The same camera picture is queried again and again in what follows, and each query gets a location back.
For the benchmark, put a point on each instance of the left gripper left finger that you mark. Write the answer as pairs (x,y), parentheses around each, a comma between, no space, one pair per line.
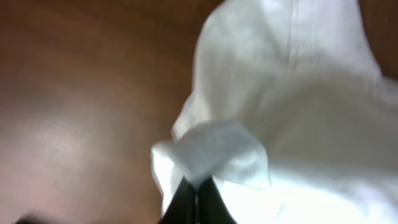
(182,207)

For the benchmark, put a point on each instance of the white t-shirt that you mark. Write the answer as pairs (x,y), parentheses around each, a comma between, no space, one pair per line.
(289,114)

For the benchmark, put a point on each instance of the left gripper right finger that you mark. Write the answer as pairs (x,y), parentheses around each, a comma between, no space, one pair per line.
(211,207)

